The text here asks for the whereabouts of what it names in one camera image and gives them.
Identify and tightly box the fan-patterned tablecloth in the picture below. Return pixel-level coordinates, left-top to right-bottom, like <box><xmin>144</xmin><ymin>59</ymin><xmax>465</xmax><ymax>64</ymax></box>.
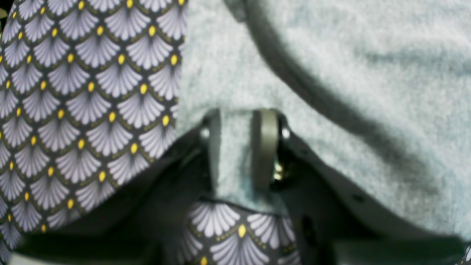
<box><xmin>0</xmin><ymin>0</ymin><xmax>302</xmax><ymax>265</ymax></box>

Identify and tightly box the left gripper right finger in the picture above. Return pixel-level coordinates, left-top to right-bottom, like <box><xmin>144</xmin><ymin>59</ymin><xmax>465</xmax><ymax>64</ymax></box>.
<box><xmin>252</xmin><ymin>109</ymin><xmax>465</xmax><ymax>265</ymax></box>

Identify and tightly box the grey T-shirt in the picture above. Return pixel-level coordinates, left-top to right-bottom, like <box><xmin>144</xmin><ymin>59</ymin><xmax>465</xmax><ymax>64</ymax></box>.
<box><xmin>177</xmin><ymin>0</ymin><xmax>471</xmax><ymax>240</ymax></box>

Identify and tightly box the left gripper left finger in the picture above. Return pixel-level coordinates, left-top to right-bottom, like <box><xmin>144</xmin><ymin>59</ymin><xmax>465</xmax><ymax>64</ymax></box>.
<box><xmin>22</xmin><ymin>109</ymin><xmax>221</xmax><ymax>265</ymax></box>

